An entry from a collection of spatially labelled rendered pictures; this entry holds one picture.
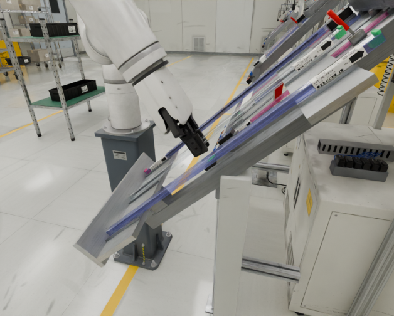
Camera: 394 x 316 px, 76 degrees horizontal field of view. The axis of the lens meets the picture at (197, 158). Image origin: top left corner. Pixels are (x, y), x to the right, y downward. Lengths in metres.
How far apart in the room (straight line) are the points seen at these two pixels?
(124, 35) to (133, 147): 0.62
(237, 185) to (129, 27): 0.32
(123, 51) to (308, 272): 0.91
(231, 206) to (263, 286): 0.86
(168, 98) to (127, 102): 0.58
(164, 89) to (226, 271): 0.45
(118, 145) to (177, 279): 0.70
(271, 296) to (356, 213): 0.61
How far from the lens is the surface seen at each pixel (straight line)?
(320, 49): 0.45
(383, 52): 0.71
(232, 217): 0.54
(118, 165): 1.08
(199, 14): 9.80
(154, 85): 0.42
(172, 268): 1.37
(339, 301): 1.18
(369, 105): 2.32
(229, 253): 0.62
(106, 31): 0.44
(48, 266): 1.56
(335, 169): 0.96
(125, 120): 1.01
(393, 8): 0.80
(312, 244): 0.95
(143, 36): 0.44
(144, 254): 1.38
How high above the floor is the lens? 1.08
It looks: 29 degrees down
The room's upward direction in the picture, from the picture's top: straight up
